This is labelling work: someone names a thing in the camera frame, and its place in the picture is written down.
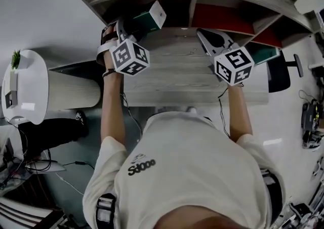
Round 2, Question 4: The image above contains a person's left forearm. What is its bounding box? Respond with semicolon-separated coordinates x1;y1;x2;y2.
100;53;128;148

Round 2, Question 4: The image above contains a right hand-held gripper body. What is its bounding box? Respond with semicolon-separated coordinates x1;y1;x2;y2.
208;42;255;86

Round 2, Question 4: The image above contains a black floor cable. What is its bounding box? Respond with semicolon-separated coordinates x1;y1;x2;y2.
47;160;96;172

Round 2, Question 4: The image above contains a black office chair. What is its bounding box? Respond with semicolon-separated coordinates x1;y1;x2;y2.
266;50;304;94

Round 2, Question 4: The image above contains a person's left hand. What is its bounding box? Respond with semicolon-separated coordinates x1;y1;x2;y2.
101;24;119;47

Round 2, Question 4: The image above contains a grey shoulder strap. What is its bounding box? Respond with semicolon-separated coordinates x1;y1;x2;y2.
260;168;284;221
95;193;117;224

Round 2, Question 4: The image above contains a person's white t-shirt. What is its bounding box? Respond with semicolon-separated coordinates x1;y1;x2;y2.
83;111;287;229

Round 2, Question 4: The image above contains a white floor cable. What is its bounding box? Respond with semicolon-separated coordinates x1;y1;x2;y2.
54;171;85;196

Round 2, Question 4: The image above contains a white round pedestal table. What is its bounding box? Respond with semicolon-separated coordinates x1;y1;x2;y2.
1;49;102;125

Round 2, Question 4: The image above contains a small potted plant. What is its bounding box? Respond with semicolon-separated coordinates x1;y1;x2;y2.
9;49;29;71

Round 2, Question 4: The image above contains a grey padded seat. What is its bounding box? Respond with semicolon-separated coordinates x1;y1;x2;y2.
24;159;67;173

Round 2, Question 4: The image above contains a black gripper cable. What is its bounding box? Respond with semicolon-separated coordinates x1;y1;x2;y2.
120;92;143;143
217;85;231;138

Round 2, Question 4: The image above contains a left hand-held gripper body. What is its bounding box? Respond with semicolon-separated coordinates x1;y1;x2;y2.
97;34;150;77

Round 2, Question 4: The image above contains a small grey box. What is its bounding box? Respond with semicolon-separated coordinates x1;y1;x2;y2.
5;70;19;109

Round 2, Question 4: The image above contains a grey mobile robot base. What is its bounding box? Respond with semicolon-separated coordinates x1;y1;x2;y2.
300;98;324;151

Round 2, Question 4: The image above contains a person's right forearm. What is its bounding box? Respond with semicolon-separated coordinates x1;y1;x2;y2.
226;83;254;143

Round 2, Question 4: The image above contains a black wristband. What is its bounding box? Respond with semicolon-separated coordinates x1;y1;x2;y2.
102;68;116;79

